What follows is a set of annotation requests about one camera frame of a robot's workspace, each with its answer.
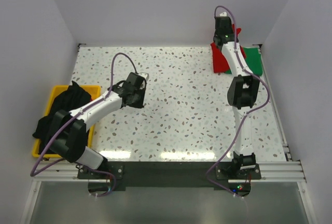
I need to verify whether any red polo shirt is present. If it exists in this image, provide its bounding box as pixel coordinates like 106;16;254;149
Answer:
210;23;248;74

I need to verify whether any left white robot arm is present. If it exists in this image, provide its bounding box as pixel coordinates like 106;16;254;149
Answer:
46;72;149;178

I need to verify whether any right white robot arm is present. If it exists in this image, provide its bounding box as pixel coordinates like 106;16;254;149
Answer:
213;12;260;179

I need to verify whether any folded green t shirt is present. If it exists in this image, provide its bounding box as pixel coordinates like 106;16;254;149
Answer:
240;46;263;76

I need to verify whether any black t shirt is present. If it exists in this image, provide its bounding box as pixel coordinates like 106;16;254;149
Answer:
32;81;91;149

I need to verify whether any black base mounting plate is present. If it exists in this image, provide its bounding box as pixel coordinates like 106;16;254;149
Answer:
77;161;261;193

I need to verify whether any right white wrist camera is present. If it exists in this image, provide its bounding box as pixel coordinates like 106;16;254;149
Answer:
219;11;227;17

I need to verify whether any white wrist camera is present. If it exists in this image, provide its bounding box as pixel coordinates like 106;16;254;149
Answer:
219;11;227;17
139;73;149;81

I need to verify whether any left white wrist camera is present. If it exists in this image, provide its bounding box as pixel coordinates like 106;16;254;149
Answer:
139;73;149;81

